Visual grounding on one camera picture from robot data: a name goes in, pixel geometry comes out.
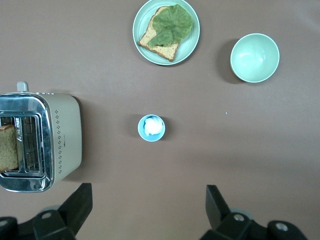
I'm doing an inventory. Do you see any beige and chrome toaster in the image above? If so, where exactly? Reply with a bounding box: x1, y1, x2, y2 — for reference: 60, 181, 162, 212
0, 81, 83, 193

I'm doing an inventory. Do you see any blue plastic cup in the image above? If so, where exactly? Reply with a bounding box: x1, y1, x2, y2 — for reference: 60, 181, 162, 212
137, 114, 166, 143

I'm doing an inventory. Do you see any light green bowl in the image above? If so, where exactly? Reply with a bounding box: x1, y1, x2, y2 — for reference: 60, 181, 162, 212
229, 33, 280, 84

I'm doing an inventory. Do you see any brown bread slice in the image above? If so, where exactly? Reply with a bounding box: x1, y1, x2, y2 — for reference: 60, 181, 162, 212
0, 124, 20, 173
137, 6, 182, 63

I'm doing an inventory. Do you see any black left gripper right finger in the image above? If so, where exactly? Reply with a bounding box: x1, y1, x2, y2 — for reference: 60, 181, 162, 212
199, 184, 270, 240

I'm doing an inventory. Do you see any light green round plate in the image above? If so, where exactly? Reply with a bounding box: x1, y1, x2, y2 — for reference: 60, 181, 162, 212
132, 0, 201, 66

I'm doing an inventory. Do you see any green lettuce leaf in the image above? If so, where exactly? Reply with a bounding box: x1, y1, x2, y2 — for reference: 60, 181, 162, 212
146, 3, 194, 48

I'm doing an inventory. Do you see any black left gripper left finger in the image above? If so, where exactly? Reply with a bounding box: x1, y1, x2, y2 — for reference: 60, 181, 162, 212
32, 183, 93, 240

